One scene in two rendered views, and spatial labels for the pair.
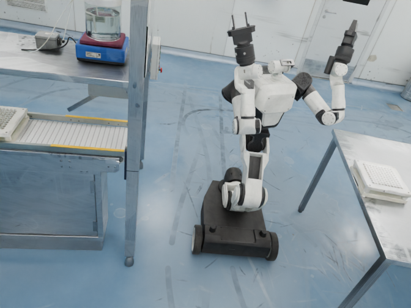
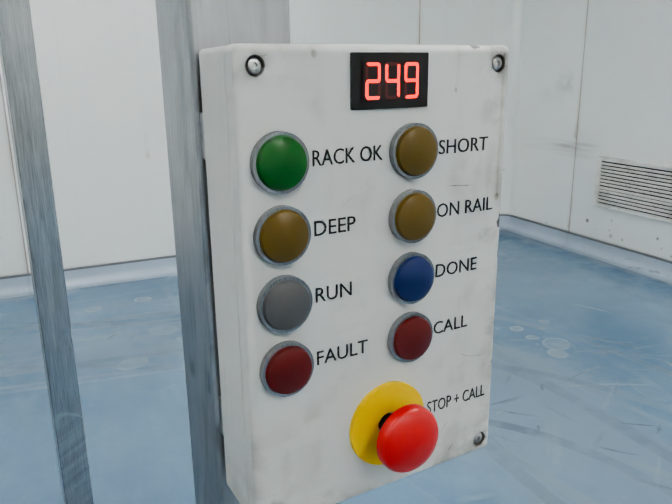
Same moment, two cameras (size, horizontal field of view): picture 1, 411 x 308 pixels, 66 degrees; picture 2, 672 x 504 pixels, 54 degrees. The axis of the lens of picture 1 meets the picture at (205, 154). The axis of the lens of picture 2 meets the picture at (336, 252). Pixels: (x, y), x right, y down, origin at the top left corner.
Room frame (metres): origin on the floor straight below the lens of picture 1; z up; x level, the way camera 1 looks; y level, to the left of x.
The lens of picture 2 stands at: (2.08, 0.15, 1.12)
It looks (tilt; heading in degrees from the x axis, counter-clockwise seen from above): 16 degrees down; 72
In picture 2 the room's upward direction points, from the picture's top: 1 degrees counter-clockwise
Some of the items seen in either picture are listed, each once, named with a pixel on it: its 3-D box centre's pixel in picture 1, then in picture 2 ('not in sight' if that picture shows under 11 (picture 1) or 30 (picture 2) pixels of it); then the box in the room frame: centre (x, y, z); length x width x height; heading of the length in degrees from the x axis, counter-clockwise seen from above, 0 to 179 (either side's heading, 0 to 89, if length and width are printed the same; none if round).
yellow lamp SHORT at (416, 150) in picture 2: not in sight; (416, 151); (2.23, 0.47, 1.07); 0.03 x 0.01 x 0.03; 12
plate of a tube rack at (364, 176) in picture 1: (381, 177); not in sight; (1.48, -0.99, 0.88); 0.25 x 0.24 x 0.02; 2
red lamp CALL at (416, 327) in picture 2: not in sight; (412, 338); (2.23, 0.47, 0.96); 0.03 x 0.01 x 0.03; 12
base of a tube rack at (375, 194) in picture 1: (377, 183); not in sight; (1.48, -0.99, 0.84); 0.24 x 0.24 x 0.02; 2
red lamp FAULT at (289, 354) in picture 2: not in sight; (288, 370); (2.15, 0.45, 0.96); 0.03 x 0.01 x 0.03; 12
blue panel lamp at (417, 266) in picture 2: not in sight; (413, 279); (2.23, 0.47, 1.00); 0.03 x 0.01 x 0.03; 12
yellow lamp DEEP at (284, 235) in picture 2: not in sight; (284, 236); (2.15, 0.45, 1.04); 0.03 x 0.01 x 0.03; 12
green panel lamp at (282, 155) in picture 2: not in sight; (281, 163); (2.15, 0.45, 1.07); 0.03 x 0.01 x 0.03; 12
